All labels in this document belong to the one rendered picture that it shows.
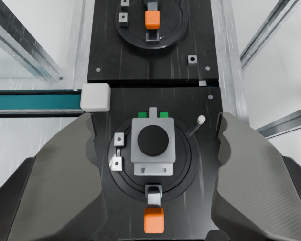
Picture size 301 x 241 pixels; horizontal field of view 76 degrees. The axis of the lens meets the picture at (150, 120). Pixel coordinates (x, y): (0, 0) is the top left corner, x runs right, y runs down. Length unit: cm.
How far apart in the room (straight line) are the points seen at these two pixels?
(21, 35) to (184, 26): 26
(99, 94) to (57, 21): 35
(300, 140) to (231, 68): 23
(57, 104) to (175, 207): 28
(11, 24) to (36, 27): 33
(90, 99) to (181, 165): 18
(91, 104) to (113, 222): 18
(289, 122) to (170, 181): 19
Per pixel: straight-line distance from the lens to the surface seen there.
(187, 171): 30
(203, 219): 33
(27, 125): 45
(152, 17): 30
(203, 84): 37
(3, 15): 32
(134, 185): 30
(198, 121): 23
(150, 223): 22
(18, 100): 44
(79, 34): 45
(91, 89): 34
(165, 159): 19
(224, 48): 43
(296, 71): 60
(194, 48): 40
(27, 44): 34
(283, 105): 54
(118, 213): 32
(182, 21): 41
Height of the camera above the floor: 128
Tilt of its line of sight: 74 degrees down
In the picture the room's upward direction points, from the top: 3 degrees counter-clockwise
